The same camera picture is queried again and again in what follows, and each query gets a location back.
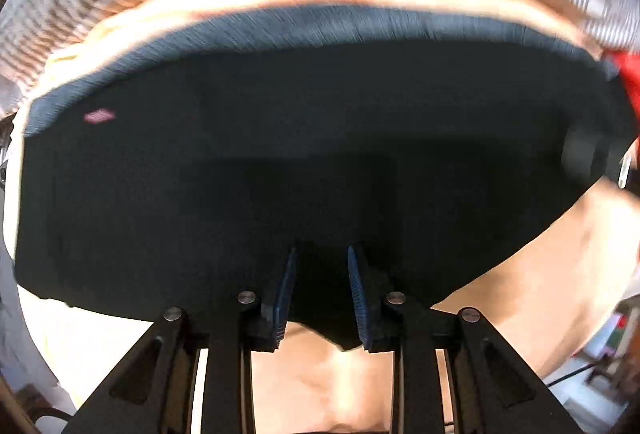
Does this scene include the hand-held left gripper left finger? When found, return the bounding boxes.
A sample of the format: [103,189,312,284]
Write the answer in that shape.
[62,246,299,434]

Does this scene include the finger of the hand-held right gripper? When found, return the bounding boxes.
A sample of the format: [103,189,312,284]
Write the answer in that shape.
[561,126,603,180]

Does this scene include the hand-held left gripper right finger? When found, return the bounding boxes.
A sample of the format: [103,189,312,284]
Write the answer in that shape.
[347,244,583,434]

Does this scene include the black pants with grey waistband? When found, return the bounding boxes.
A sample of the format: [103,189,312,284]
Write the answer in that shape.
[14,4,638,352]

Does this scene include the peach bed sheet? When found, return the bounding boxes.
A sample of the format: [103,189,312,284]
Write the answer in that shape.
[10,0,640,434]

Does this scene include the black cable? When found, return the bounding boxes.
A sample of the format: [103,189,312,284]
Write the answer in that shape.
[544,361,603,387]

